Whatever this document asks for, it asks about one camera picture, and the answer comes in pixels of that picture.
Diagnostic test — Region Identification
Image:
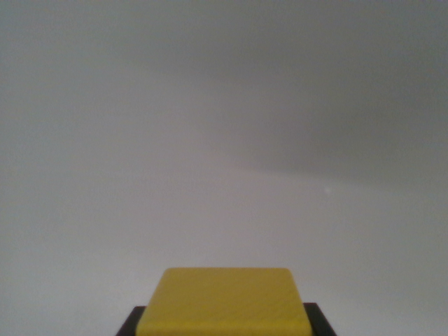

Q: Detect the white plastic bin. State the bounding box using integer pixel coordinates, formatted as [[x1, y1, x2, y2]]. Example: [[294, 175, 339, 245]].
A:
[[0, 0, 448, 336]]

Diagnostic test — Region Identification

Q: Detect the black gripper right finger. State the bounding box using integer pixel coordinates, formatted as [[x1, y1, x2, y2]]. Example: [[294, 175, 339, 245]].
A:
[[302, 302, 339, 336]]

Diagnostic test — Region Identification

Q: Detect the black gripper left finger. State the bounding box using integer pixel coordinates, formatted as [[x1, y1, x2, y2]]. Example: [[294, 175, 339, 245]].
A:
[[115, 305, 148, 336]]

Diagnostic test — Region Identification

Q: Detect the yellow cube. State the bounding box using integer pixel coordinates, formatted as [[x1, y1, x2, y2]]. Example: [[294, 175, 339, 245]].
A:
[[135, 267, 314, 336]]

